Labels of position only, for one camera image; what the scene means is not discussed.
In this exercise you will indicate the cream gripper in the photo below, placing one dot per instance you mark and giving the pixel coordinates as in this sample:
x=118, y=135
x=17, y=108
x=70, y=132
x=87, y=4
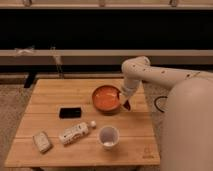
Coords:
x=123, y=96

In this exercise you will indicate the dark red pepper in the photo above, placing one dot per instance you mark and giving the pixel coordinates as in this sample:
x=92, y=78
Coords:
x=126, y=105

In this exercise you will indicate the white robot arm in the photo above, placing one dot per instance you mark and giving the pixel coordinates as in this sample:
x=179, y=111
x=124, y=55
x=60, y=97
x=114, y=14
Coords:
x=187, y=133

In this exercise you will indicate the orange ceramic bowl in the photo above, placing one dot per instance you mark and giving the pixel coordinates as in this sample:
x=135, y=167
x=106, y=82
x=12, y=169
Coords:
x=106, y=98

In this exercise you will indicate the black rectangular box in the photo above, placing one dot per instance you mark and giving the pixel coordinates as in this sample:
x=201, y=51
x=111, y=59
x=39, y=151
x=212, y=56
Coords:
x=70, y=113

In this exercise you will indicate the wooden table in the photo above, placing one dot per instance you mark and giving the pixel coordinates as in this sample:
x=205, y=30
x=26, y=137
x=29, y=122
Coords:
x=137, y=144

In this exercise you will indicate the white plastic bottle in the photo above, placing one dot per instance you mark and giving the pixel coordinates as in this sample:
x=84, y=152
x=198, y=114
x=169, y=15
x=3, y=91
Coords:
x=73, y=133

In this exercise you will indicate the grey wrapped packet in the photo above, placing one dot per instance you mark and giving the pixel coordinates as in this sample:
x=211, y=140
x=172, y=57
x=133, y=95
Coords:
x=42, y=142

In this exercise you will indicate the long metal shelf rail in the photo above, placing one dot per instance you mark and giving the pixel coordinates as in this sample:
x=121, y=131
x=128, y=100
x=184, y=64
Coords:
x=39, y=57

